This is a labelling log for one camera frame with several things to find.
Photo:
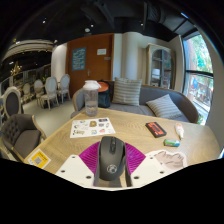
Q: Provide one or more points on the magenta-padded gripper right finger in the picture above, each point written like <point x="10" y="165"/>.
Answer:
<point x="146" y="170"/>

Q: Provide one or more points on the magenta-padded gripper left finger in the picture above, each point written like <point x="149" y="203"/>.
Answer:
<point x="75" y="168"/>

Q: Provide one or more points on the black computer mouse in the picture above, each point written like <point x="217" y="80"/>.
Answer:
<point x="111" y="158"/>

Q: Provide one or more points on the small green pack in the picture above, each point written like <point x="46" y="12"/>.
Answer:
<point x="171" y="143"/>

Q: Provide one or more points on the yellow square label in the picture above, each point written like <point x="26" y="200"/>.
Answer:
<point x="39" y="159"/>

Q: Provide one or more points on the black and red box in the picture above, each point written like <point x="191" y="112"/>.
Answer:
<point x="156" y="129"/>

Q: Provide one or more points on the white sticker sheet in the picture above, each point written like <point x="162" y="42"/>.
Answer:
<point x="91" y="127"/>

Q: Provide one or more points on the white tube with orange cap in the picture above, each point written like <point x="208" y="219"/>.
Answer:
<point x="179" y="130"/>

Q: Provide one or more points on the grey tufted armchair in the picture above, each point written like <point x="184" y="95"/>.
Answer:
<point x="21" y="135"/>

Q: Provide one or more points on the white striped pillow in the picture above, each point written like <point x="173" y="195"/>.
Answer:
<point x="164" y="107"/>

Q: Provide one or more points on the clear bottle with white lid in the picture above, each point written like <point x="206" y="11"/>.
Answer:
<point x="91" y="100"/>

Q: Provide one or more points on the grey curved sofa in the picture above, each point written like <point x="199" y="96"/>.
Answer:
<point x="156" y="93"/>

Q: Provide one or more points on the dark backpack with orange top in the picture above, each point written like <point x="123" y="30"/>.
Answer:
<point x="104" y="96"/>

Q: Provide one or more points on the grey striped square pillow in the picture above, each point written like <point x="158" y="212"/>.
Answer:
<point x="126" y="91"/>

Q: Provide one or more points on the group of white chairs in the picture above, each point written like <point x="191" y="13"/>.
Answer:
<point x="50" y="90"/>

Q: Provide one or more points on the oval-back grey chair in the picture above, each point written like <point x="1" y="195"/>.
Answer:
<point x="12" y="101"/>

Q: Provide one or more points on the brown wooden door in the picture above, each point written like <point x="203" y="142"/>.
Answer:
<point x="96" y="68"/>

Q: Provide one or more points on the glass-door cabinet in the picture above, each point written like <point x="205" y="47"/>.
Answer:
<point x="160" y="66"/>

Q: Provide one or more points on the blue poster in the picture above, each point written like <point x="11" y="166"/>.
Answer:
<point x="79" y="58"/>

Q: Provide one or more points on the gold chandelier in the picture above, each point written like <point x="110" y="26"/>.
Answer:
<point x="16" y="69"/>

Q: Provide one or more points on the white paper sign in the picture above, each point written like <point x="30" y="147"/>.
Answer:
<point x="101" y="51"/>

